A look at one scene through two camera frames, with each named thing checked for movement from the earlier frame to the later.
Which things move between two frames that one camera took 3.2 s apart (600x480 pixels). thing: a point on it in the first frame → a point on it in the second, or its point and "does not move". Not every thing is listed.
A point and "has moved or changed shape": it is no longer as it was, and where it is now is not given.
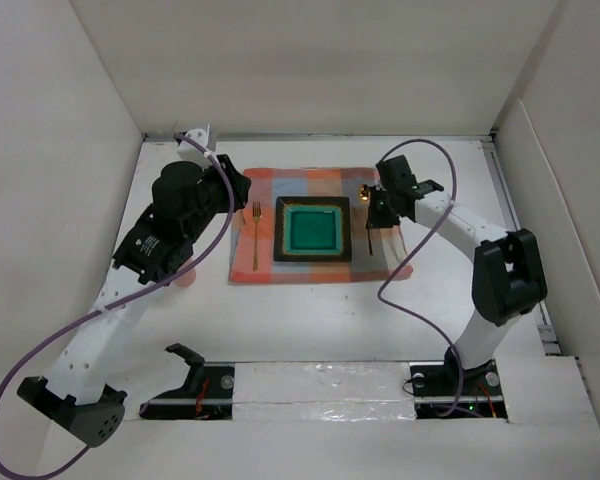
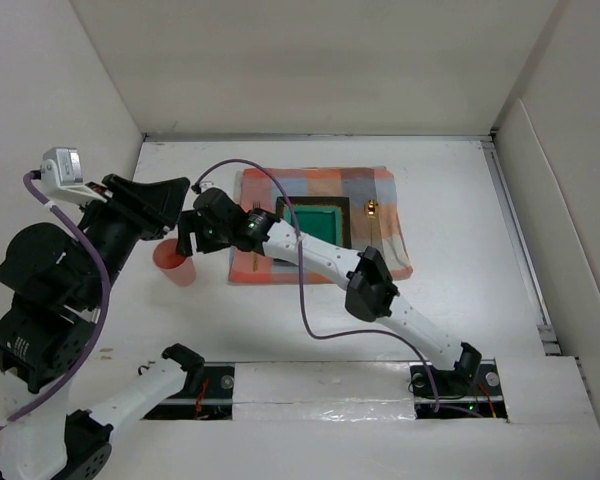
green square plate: x=312 y=229 does not move
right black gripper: x=375 y=220 → x=191 y=222
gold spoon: x=365 y=197 has moved or changed shape
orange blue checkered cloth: x=252 y=241 does not move
